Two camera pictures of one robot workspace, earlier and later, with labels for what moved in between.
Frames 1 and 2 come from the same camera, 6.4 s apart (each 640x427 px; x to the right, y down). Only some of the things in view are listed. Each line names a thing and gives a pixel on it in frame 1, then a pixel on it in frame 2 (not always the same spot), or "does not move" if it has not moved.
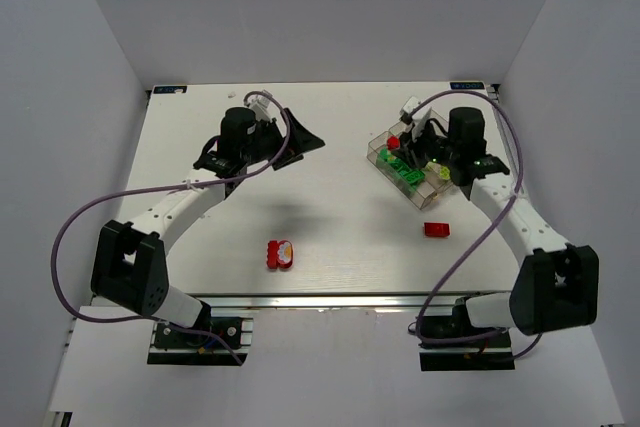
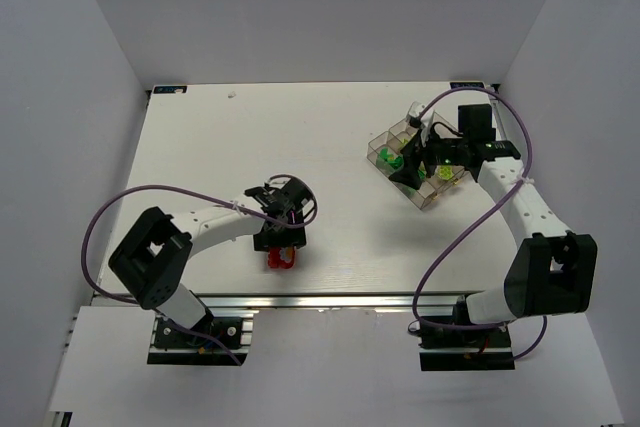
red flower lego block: x=279 y=254 does not move
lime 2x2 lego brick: x=444 y=172 does not move
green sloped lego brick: x=384 y=153 does not move
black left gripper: x=282 y=136 to x=280 y=239
